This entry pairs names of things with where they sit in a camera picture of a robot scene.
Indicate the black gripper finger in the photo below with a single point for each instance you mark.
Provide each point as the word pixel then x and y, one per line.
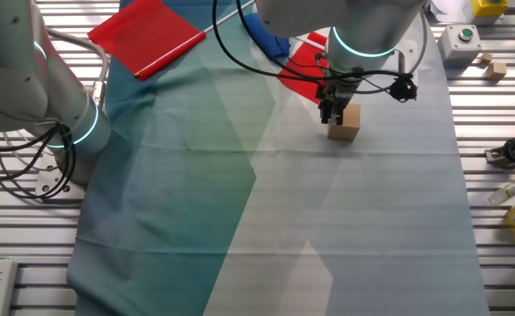
pixel 337 114
pixel 325 112

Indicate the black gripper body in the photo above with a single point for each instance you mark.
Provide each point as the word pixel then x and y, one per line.
pixel 332 93

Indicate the wooden block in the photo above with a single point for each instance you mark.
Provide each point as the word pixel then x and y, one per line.
pixel 351 125

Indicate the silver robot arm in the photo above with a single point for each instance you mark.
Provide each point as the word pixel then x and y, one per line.
pixel 11 88

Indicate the yellow block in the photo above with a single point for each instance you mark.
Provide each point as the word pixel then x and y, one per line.
pixel 489 8

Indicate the red flag with white pole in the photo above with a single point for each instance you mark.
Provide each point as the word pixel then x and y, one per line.
pixel 305 90

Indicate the blue flag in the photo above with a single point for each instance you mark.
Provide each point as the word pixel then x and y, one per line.
pixel 279 48

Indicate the teal grey patterned tablecloth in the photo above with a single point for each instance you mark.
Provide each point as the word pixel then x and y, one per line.
pixel 239 197

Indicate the grey box with green button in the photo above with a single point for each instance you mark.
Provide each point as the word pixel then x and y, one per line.
pixel 461 48

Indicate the tiny wooden cube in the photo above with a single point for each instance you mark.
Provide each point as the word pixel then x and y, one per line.
pixel 486 59

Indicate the small wooden cube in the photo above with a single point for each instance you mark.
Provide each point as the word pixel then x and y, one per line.
pixel 497 71

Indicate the black metal clamp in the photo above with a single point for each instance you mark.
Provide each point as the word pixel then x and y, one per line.
pixel 509 151

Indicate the orange capped marker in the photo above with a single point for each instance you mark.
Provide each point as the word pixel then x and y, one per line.
pixel 509 189

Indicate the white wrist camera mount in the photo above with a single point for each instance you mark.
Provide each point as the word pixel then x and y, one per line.
pixel 408 55

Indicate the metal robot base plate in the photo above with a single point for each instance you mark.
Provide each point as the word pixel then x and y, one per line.
pixel 75 191

